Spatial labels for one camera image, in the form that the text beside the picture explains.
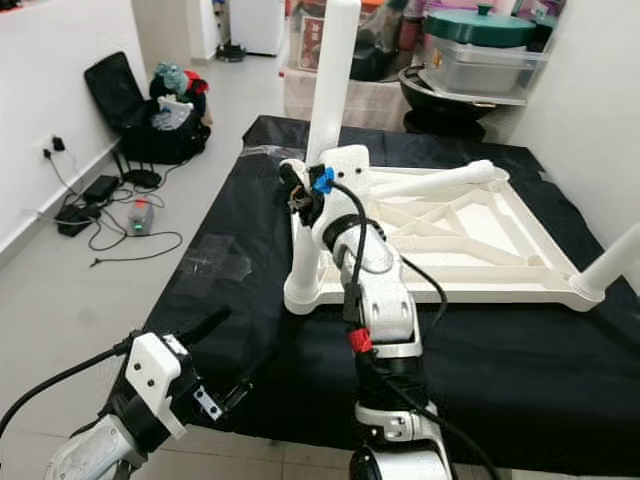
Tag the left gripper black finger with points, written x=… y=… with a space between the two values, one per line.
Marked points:
x=250 y=378
x=205 y=325

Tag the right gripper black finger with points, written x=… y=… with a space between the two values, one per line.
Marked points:
x=292 y=184

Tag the white plastic table top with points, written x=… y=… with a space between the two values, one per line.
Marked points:
x=490 y=240

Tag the clear plastic bag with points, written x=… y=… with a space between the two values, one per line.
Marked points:
x=175 y=112

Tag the red cloth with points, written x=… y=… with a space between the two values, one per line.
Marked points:
x=197 y=82

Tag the patterned storage box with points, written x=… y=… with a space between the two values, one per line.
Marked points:
x=308 y=45

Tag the black wifi router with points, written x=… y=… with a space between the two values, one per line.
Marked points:
x=142 y=177

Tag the black bag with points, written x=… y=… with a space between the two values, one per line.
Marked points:
x=375 y=55

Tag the white cabinet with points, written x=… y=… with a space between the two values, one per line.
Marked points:
x=255 y=25

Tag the black power adapter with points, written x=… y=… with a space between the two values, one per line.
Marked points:
x=75 y=220
x=102 y=187

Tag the clear plastic storage box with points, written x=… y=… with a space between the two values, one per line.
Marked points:
x=485 y=70

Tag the green pot lid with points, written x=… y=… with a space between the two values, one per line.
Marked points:
x=480 y=30

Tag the black tablecloth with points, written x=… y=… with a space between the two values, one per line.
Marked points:
x=540 y=380

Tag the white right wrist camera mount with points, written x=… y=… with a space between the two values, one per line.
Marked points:
x=350 y=165

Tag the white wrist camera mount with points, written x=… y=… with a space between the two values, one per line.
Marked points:
x=153 y=370
x=350 y=165

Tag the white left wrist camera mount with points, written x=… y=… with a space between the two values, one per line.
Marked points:
x=153 y=370

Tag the white box red switch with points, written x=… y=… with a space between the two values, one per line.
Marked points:
x=141 y=217

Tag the white wall power socket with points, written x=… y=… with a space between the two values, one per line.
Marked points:
x=53 y=147

